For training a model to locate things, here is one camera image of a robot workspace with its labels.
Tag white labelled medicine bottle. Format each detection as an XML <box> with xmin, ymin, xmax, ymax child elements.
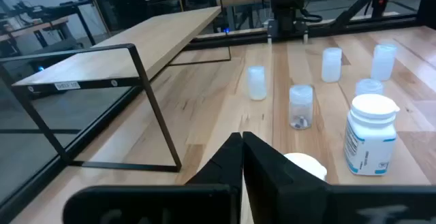
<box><xmin>343</xmin><ymin>93</ymin><xmax>401</xmax><ymax>176</ymax></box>
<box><xmin>283</xmin><ymin>152</ymin><xmax>328</xmax><ymax>182</ymax></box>

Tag wooden shelf black metal frame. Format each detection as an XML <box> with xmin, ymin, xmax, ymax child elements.
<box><xmin>0</xmin><ymin>5</ymin><xmax>232</xmax><ymax>173</ymax></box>

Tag black aluminium table frame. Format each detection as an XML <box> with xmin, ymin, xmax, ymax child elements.
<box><xmin>0</xmin><ymin>0</ymin><xmax>436</xmax><ymax>218</ymax></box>

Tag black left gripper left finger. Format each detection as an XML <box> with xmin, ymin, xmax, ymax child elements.
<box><xmin>63</xmin><ymin>132</ymin><xmax>243</xmax><ymax>224</ymax></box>

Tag clear bottle green label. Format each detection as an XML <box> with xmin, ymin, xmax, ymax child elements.
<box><xmin>354</xmin><ymin>78</ymin><xmax>385</xmax><ymax>99</ymax></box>

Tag wooden desk black legs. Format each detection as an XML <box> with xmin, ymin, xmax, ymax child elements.
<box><xmin>0</xmin><ymin>0</ymin><xmax>98</xmax><ymax>60</ymax></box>

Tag clear bottle with pills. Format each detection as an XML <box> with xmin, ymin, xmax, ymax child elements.
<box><xmin>288</xmin><ymin>84</ymin><xmax>314</xmax><ymax>130</ymax></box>

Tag translucent white plastic bottle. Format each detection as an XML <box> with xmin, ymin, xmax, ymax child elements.
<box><xmin>247</xmin><ymin>65</ymin><xmax>268</xmax><ymax>101</ymax></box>
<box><xmin>321</xmin><ymin>47</ymin><xmax>343</xmax><ymax>84</ymax></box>
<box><xmin>370</xmin><ymin>43</ymin><xmax>398</xmax><ymax>82</ymax></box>

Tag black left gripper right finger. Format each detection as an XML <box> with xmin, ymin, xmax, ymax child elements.
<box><xmin>242</xmin><ymin>131</ymin><xmax>436</xmax><ymax>224</ymax></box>

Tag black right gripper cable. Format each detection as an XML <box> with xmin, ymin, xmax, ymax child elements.
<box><xmin>299</xmin><ymin>7</ymin><xmax>323</xmax><ymax>22</ymax></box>

